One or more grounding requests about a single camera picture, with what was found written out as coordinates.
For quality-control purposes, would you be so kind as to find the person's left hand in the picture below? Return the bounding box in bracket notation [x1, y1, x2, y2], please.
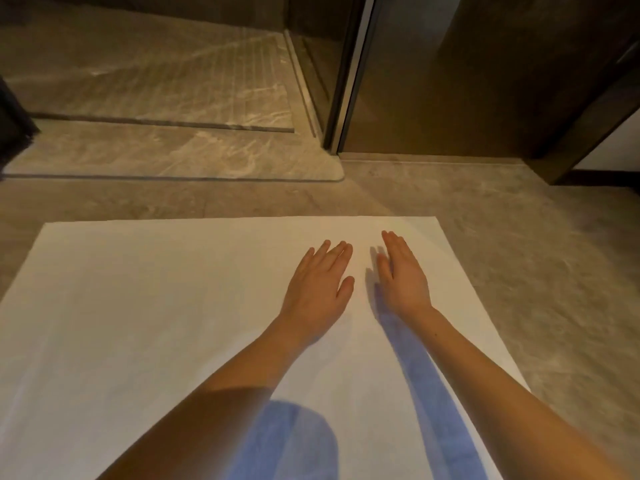
[277, 239, 356, 345]

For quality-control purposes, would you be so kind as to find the person's right hand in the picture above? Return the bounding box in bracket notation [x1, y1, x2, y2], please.
[375, 230, 435, 327]

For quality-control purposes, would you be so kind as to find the thin white towel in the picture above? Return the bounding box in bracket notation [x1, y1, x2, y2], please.
[0, 216, 531, 480]

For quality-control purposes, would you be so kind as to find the person's left forearm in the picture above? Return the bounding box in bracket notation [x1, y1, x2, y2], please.
[95, 314, 323, 480]

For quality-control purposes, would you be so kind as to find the person's right forearm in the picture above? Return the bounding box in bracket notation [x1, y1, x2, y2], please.
[405, 307, 631, 480]

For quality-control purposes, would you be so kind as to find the fixed dark glass panel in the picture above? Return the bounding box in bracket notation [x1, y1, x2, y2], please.
[287, 0, 640, 185]

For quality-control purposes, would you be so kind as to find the linear shower drain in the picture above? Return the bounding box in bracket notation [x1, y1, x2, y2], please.
[29, 112, 296, 135]

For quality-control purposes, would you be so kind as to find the dark glass shower door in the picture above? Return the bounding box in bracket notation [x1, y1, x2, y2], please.
[0, 74, 41, 168]

